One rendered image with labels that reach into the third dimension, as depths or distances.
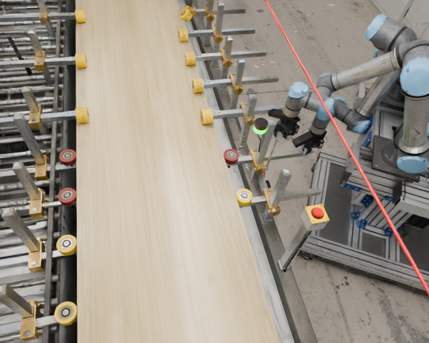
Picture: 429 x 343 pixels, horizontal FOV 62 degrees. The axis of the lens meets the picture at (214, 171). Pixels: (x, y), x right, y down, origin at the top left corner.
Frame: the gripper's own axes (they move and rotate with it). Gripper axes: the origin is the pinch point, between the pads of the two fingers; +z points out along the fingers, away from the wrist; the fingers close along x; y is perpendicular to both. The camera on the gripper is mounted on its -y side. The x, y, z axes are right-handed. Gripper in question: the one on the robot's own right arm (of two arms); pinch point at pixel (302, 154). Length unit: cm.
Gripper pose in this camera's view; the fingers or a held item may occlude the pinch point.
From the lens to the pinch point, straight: 203.4
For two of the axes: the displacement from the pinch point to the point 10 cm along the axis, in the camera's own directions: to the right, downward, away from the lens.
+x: -2.2, -8.0, 5.5
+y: 9.7, -1.3, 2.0
